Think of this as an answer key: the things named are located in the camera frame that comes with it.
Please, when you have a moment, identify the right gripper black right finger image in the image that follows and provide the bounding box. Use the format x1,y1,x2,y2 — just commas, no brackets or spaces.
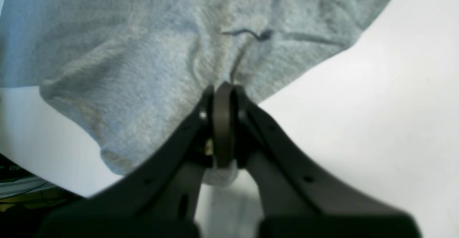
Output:
214,82,421,238

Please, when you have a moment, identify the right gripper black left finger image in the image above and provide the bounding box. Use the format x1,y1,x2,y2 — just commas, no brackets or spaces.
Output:
36,86,214,238

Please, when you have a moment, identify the grey T-shirt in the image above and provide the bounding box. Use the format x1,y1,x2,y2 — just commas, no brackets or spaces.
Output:
0,0,390,175

